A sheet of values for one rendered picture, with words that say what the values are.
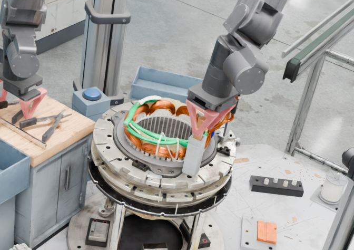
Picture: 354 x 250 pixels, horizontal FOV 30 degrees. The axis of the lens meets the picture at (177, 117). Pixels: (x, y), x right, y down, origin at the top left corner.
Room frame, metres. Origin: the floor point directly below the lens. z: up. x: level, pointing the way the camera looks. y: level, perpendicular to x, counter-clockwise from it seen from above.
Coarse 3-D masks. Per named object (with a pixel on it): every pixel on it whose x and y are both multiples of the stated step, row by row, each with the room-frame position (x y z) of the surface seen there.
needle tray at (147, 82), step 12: (144, 72) 1.57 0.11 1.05; (156, 72) 1.57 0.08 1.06; (168, 72) 1.57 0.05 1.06; (132, 84) 1.46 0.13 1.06; (144, 84) 1.54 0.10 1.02; (156, 84) 1.56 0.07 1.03; (168, 84) 1.57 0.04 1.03; (180, 84) 1.56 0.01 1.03; (192, 84) 1.56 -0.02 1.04; (132, 96) 1.46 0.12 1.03; (144, 96) 1.46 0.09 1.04; (168, 96) 1.46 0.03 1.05; (180, 96) 1.46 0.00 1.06
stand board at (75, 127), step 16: (0, 112) 1.23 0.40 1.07; (16, 112) 1.24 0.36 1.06; (48, 112) 1.27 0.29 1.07; (64, 112) 1.28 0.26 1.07; (0, 128) 1.17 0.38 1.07; (32, 128) 1.19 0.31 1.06; (48, 128) 1.20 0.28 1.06; (64, 128) 1.22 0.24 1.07; (80, 128) 1.23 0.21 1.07; (16, 144) 1.12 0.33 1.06; (32, 144) 1.14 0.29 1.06; (48, 144) 1.15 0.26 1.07; (64, 144) 1.17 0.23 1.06; (32, 160) 1.09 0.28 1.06
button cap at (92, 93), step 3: (87, 90) 1.43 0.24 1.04; (90, 90) 1.43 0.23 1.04; (93, 90) 1.43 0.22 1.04; (96, 90) 1.44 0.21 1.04; (84, 93) 1.42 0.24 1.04; (87, 93) 1.41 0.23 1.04; (90, 93) 1.42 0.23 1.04; (93, 93) 1.42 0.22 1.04; (96, 93) 1.42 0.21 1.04; (99, 93) 1.43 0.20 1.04; (87, 96) 1.41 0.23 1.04; (90, 96) 1.41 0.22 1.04; (93, 96) 1.41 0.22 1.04; (96, 96) 1.41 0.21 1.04; (99, 96) 1.42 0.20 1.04
